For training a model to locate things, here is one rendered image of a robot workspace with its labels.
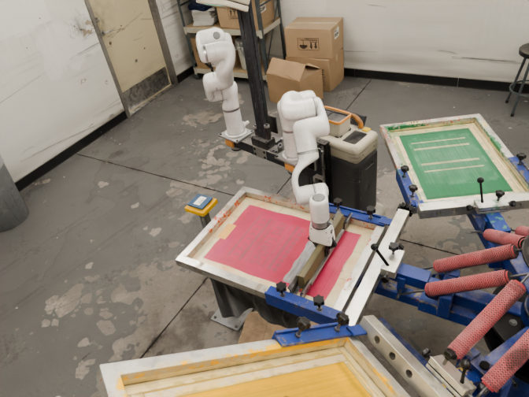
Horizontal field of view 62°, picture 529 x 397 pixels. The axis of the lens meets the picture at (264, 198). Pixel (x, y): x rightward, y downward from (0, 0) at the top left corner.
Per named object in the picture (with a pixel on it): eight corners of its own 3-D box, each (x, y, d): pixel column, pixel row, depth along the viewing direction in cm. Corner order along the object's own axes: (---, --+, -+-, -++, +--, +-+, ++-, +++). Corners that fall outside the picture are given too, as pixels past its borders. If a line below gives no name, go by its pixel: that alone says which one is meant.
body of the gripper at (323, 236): (335, 218, 178) (337, 239, 185) (312, 213, 183) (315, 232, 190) (328, 230, 173) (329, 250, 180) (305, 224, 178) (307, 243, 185)
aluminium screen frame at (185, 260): (177, 265, 202) (175, 259, 200) (244, 191, 239) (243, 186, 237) (336, 326, 165) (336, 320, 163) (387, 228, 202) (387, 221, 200)
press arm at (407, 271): (381, 277, 175) (382, 268, 172) (386, 266, 179) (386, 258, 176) (426, 291, 167) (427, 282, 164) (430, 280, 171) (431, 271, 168)
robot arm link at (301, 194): (316, 149, 181) (324, 198, 184) (285, 154, 181) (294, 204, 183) (319, 149, 173) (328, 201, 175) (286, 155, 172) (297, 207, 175)
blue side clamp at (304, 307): (266, 303, 179) (264, 292, 175) (272, 294, 183) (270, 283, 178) (334, 330, 165) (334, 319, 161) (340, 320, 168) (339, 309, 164)
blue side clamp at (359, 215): (323, 219, 215) (322, 208, 210) (327, 213, 218) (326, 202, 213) (383, 235, 201) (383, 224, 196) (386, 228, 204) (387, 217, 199)
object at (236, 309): (222, 318, 227) (204, 262, 201) (226, 313, 230) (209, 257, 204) (301, 353, 206) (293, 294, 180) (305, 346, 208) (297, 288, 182)
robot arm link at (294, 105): (277, 87, 177) (323, 78, 178) (272, 102, 215) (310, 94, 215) (283, 122, 178) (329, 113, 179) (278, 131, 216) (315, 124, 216)
